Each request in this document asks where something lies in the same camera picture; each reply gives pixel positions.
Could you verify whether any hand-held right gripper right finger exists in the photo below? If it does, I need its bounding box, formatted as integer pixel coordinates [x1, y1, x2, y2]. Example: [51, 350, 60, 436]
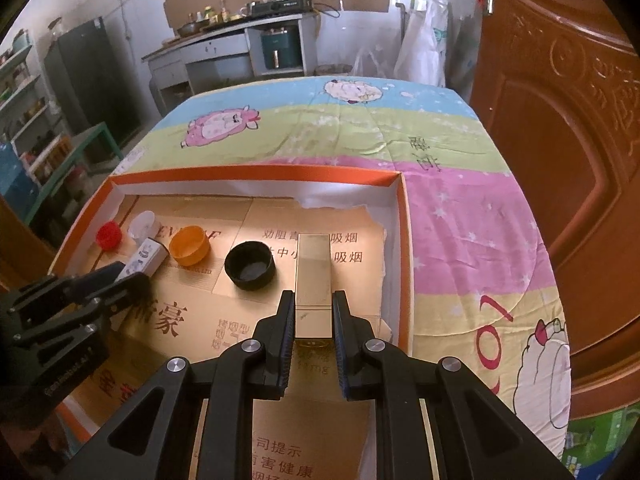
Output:
[332, 289, 576, 480]

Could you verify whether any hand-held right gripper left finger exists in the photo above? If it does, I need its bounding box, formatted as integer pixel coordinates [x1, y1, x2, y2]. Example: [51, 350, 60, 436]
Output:
[70, 289, 296, 480]

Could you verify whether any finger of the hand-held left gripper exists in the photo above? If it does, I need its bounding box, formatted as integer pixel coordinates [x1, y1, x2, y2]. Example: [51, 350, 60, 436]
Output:
[47, 261, 126, 302]
[75, 274, 153, 330]

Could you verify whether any red bottle cap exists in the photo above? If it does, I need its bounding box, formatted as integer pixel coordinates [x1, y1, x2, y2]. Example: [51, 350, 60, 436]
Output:
[96, 221, 123, 251]

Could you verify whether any white printed small box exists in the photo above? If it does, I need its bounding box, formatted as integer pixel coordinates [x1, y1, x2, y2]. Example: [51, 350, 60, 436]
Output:
[116, 238, 168, 281]

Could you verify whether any gold rectangular box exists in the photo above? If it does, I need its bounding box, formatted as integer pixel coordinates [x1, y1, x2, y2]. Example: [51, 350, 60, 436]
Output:
[292, 232, 333, 348]

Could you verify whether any white bottle cap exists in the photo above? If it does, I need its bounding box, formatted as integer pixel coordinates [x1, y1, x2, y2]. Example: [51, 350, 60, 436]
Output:
[127, 211, 157, 241]

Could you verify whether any black bottle cap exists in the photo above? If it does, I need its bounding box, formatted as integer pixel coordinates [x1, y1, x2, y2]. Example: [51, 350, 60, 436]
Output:
[224, 241, 275, 291]

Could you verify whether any orange bottle cap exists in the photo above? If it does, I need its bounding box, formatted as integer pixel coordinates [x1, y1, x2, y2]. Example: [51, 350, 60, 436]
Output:
[169, 226, 211, 267]

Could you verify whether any shallow orange rimmed box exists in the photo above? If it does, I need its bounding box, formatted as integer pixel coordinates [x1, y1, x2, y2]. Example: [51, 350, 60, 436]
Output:
[47, 169, 416, 480]

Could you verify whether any gold printed cardboard sheet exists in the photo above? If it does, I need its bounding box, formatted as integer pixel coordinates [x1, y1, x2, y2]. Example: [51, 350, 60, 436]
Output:
[75, 195, 388, 480]

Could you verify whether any blue plastic crate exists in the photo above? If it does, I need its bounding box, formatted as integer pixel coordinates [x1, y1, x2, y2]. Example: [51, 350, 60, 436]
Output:
[0, 142, 38, 211]

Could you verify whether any green stool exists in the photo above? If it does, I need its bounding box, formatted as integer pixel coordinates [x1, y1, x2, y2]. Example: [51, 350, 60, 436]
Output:
[60, 122, 123, 171]

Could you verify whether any storage shelf with goods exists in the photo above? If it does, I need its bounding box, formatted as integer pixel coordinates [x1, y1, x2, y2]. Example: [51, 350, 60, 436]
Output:
[0, 30, 76, 221]

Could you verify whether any dark refrigerator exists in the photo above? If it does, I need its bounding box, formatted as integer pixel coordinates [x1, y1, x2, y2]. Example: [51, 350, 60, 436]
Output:
[42, 16, 143, 143]

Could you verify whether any white kitchen cabinet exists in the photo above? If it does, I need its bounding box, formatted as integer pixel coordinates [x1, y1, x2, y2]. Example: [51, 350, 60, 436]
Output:
[142, 10, 321, 111]

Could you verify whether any green cardboard box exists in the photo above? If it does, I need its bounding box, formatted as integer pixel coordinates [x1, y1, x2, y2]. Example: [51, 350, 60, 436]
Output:
[562, 400, 640, 480]

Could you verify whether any small white plastic bag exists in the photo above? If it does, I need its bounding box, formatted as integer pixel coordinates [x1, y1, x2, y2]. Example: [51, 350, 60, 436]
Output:
[352, 45, 396, 78]

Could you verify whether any carved wooden door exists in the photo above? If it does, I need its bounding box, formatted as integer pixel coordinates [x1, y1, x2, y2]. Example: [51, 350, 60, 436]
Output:
[470, 0, 640, 421]

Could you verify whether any teal air fryer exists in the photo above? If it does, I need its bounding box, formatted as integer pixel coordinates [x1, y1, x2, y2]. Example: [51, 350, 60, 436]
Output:
[260, 27, 306, 76]

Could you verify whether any large white plastic bag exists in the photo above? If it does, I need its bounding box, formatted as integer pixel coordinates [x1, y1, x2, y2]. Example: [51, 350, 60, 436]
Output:
[395, 0, 448, 86]

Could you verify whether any bent metal pipe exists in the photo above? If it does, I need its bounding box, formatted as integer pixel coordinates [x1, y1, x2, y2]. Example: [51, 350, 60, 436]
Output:
[396, 2, 409, 51]

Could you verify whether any black gas stove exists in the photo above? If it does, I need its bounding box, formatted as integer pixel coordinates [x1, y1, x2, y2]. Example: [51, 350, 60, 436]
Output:
[246, 0, 315, 17]

